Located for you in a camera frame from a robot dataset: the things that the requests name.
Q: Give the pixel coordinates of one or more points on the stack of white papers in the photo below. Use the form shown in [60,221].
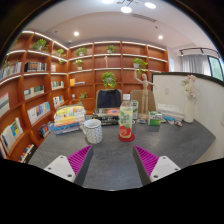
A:
[170,111]

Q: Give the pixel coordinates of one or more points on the grey curtain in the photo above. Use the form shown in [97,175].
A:
[195,64]

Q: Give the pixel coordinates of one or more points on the wooden artist mannequin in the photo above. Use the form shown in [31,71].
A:
[144,93]

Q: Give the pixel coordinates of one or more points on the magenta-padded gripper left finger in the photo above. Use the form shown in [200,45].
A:
[61,166]

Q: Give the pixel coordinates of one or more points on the window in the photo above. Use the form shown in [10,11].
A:
[216,68]

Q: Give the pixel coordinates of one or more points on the brown chair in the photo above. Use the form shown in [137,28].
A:
[137,96]

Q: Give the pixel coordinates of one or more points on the clear bottle with yellow drink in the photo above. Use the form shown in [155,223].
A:
[126,120]

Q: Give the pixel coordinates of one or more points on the small green box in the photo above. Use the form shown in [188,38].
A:
[154,118]

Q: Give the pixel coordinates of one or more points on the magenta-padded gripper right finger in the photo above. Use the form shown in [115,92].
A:
[160,166]

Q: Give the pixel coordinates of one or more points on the dark office chair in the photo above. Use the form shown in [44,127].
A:
[109,98]

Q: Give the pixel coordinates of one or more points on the tall green and white carton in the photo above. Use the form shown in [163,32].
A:
[135,110]

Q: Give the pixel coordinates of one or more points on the stack of colourful books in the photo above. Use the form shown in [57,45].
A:
[68,118]

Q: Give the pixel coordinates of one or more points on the white vase with flowers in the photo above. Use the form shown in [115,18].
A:
[189,111]

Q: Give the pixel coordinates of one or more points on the white mug with triangle pattern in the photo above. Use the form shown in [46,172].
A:
[93,132]

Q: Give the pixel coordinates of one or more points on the wooden shelf unit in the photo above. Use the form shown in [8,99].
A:
[86,66]

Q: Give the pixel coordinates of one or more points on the ceiling lamp with round lights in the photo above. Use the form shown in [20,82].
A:
[126,9]

